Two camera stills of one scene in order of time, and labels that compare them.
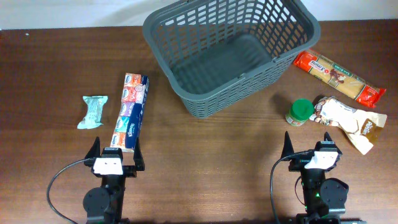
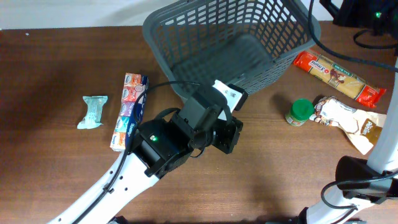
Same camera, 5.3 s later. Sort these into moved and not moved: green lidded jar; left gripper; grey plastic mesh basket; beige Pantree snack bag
Moved: left gripper
Not moved: green lidded jar; beige Pantree snack bag; grey plastic mesh basket
